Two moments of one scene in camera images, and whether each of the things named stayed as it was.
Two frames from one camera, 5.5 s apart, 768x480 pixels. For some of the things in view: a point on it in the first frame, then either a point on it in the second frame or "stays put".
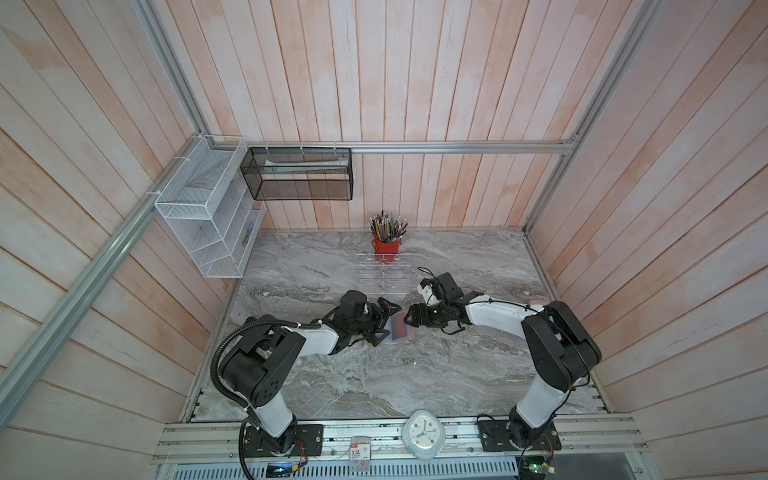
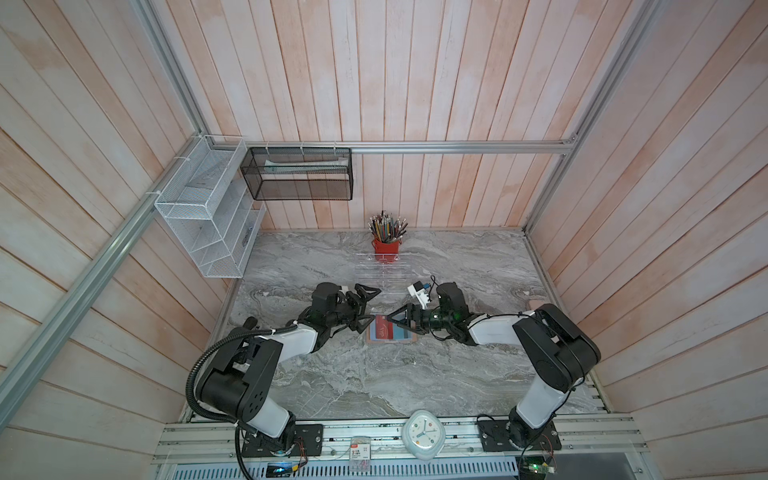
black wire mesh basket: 299,173 stays put
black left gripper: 380,318 -> 355,324
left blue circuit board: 279,469 stays put
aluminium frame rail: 390,148 stays put
